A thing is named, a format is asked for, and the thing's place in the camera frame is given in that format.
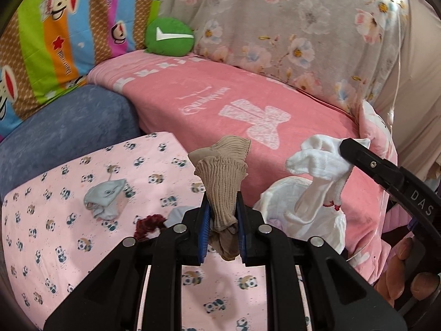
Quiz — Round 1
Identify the white sock red trim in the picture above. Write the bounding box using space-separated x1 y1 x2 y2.
286 135 353 216

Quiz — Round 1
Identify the beige brown stocking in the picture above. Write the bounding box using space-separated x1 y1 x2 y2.
188 135 251 261

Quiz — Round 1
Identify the grey light sock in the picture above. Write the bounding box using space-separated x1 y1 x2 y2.
83 178 128 221

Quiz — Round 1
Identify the light blue sock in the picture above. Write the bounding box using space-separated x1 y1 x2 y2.
164 205 194 228

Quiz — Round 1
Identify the right human hand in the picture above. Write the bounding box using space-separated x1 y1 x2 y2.
374 237 440 306

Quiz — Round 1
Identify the dark red scrunchie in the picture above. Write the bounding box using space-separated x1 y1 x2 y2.
134 214 167 242

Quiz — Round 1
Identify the pink panda print sheet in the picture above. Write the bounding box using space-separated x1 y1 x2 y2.
1 132 267 330

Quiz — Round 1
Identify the pink towel blanket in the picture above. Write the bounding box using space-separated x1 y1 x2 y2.
86 49 399 285

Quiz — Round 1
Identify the floral grey blanket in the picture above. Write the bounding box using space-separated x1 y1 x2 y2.
160 0 408 114

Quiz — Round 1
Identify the blue velvet cushion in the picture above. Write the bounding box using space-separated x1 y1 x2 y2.
1 84 141 199

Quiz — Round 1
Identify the green plush pillow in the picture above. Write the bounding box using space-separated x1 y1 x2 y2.
144 17 195 57

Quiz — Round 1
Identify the colourful monkey print quilt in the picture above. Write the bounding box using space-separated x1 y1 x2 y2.
1 0 161 138

